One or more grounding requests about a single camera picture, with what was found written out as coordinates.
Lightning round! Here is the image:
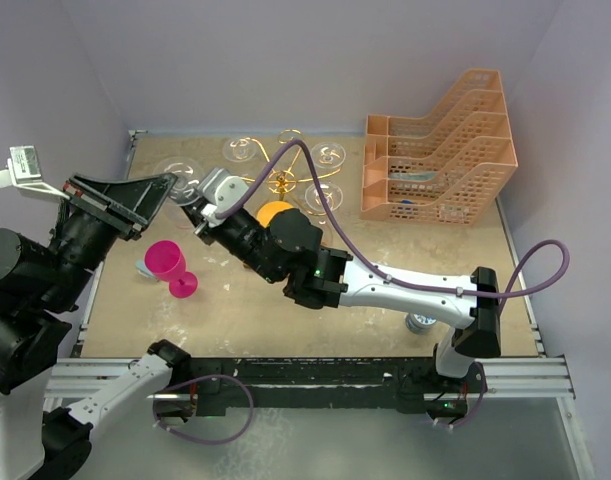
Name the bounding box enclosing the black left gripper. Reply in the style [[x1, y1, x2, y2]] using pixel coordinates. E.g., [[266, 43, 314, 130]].
[[42, 170, 179, 308]]

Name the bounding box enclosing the yellow plastic goblet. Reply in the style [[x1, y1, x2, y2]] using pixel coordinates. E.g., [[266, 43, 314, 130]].
[[256, 200, 293, 227]]

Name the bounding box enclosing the clear wine glass front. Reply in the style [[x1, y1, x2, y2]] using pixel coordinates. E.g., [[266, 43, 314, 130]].
[[222, 136, 259, 163]]

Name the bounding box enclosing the clear wine glass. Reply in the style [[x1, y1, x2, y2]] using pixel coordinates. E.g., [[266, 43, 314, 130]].
[[304, 183, 344, 226], [222, 136, 259, 163]]

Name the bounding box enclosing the clear champagne flute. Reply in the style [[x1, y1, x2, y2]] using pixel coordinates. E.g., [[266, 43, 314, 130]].
[[311, 142, 346, 173]]

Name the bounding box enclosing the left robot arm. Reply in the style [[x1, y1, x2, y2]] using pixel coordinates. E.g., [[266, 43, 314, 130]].
[[0, 174, 191, 479]]

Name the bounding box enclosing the gold wine glass rack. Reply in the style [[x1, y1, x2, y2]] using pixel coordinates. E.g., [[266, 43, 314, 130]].
[[246, 135, 342, 200]]

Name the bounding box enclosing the pink plastic goblet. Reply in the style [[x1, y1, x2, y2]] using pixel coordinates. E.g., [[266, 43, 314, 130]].
[[144, 240, 199, 299]]

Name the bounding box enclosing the small blue object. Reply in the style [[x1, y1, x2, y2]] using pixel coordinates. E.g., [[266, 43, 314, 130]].
[[135, 260, 158, 282]]

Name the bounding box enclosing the blue white patterned tin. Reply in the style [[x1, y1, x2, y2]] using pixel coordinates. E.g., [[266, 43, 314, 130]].
[[405, 313, 437, 335]]

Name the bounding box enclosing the peach plastic file organizer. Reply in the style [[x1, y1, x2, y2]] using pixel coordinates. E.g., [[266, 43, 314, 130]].
[[360, 68, 518, 226]]

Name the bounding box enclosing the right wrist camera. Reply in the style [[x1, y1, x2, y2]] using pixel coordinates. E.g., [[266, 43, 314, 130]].
[[196, 168, 248, 225]]

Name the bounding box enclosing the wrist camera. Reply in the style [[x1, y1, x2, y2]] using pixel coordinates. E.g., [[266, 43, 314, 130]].
[[0, 145, 68, 199], [196, 168, 248, 225]]

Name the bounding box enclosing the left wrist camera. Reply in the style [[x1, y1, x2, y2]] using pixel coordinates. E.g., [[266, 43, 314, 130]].
[[0, 145, 68, 199]]

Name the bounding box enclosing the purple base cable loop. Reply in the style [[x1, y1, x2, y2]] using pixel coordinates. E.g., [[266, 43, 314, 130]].
[[153, 375, 256, 444]]

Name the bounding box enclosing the black base frame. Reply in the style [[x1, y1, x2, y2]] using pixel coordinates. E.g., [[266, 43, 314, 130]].
[[129, 355, 486, 419]]

